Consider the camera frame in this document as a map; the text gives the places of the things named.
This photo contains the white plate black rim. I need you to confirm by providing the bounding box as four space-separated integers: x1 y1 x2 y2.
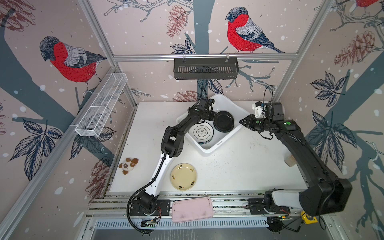
189 122 215 144

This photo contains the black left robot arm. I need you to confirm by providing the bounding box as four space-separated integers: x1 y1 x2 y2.
132 99 216 213

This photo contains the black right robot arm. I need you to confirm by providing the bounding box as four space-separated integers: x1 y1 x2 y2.
240 101 353 217

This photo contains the white plastic bin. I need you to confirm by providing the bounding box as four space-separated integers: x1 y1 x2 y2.
186 94 249 157

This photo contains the small glass jar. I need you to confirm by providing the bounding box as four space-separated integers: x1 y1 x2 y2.
285 155 297 168

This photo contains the yellow plate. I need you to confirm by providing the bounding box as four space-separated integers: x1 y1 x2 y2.
171 163 197 191

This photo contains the brown mushroom figurine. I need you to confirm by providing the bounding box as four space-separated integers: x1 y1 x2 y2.
119 158 139 175

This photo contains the pink pad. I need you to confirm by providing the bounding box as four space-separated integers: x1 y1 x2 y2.
172 197 214 223

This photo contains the yellow tape measure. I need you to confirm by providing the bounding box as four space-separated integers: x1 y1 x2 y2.
301 211 319 225

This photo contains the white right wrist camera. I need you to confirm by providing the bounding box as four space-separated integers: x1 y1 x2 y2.
252 101 264 118

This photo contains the black hanging wire basket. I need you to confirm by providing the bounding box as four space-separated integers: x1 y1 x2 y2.
174 58 239 80

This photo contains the horizontal aluminium rail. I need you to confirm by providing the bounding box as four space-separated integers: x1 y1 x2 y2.
113 53 298 63

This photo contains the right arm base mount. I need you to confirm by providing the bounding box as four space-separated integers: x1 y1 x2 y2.
246 190 291 215

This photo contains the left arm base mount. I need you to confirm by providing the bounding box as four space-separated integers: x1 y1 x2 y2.
127 191 171 217

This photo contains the white mesh wire shelf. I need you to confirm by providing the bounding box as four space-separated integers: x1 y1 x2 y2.
75 73 125 137

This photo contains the aluminium frame post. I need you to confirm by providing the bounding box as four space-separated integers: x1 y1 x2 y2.
78 0 138 110

